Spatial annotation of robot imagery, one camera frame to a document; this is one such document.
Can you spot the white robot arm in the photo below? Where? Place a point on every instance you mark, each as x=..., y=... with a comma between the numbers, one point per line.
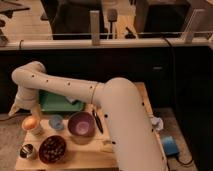
x=135, y=143

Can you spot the black chair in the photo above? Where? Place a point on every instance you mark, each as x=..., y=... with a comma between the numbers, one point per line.
x=70, y=19

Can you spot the blue object on floor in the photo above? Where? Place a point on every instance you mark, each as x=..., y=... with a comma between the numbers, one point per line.
x=169, y=146

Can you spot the white paper cup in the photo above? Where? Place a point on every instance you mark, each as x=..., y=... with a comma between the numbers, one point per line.
x=37, y=130

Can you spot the purple bowl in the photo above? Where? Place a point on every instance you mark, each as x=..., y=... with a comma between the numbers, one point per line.
x=81, y=124

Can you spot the small blue dish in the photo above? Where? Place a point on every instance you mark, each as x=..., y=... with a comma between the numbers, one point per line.
x=56, y=122

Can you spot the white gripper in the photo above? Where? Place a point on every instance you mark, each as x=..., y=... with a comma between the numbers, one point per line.
x=27, y=99

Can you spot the dark red bowl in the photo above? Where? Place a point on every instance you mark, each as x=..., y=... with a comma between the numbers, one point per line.
x=52, y=149

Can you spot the small metal cup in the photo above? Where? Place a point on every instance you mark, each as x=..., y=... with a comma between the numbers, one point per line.
x=28, y=151

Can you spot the crumpled white paper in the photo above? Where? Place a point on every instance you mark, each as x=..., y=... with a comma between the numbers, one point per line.
x=157, y=122

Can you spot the green tray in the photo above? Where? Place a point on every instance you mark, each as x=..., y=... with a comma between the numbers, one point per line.
x=55, y=103

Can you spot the white railing bar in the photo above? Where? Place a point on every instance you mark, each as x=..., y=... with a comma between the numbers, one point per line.
x=103, y=44

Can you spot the orange apple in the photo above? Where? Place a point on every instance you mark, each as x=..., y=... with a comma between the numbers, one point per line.
x=29, y=123

